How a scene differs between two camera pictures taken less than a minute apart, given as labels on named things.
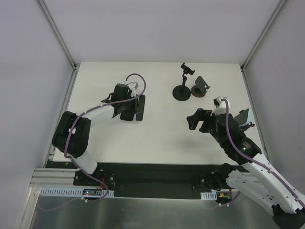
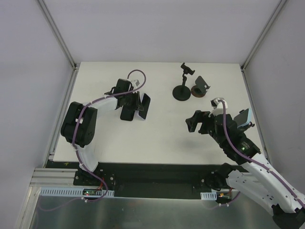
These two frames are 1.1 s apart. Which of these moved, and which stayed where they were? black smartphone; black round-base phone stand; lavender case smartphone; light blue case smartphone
Moved: lavender case smartphone
Stayed: light blue case smartphone; black smartphone; black round-base phone stand
